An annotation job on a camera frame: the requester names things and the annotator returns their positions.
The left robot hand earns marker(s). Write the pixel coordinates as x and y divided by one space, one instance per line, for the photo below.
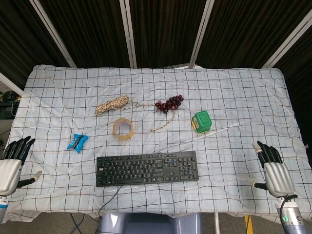
8 170

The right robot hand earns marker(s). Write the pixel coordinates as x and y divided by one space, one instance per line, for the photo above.
278 175

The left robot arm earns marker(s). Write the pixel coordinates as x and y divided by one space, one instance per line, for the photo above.
2 206

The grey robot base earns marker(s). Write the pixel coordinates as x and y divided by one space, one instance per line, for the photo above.
148 224

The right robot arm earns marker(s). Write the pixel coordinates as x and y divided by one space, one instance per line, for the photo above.
290 215

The black computer keyboard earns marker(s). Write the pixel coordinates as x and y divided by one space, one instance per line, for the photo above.
147 168

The white thin stick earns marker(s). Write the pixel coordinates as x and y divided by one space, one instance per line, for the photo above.
219 131

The blue snack packet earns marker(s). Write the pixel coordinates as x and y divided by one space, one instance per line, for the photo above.
78 142

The green plastic box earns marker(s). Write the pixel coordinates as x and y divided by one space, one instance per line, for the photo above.
201 122

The clear packing tape roll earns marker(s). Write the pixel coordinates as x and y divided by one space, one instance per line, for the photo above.
123 128

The dark red grape bunch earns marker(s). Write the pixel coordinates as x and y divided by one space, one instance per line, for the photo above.
169 103

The white checked tablecloth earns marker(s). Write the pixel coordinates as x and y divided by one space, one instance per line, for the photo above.
156 102

